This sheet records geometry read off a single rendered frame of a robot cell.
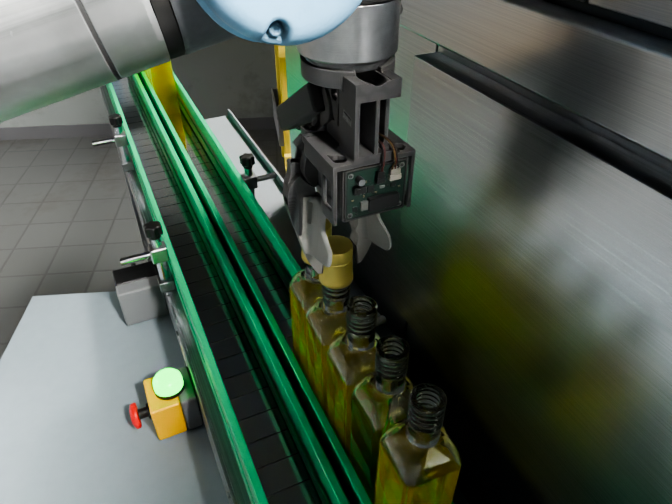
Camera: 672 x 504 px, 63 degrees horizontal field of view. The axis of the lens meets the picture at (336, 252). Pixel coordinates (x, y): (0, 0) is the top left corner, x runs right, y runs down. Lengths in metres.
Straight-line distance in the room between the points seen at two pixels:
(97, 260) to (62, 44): 2.42
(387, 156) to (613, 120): 0.15
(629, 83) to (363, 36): 0.17
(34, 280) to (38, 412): 1.63
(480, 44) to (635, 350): 0.27
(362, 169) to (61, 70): 0.25
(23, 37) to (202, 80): 3.30
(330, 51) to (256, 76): 3.09
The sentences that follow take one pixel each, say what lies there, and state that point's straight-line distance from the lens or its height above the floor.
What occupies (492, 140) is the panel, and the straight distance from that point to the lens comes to 0.50.
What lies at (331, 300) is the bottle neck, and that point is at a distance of 0.57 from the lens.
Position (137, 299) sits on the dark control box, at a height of 0.81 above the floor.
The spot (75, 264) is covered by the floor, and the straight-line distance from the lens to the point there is 2.65.
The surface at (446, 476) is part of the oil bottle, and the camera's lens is 0.51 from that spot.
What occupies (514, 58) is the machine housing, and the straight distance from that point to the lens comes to 0.48.
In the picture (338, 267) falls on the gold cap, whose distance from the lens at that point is 0.53.
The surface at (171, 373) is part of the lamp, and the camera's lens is 0.87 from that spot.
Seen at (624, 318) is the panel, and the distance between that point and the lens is 0.44.
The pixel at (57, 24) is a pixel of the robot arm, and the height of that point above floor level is 1.45.
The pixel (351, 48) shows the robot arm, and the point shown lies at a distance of 0.39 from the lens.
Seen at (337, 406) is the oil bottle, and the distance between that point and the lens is 0.61.
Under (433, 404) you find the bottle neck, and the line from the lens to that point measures 0.47.
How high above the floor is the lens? 1.50
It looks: 37 degrees down
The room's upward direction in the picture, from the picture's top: straight up
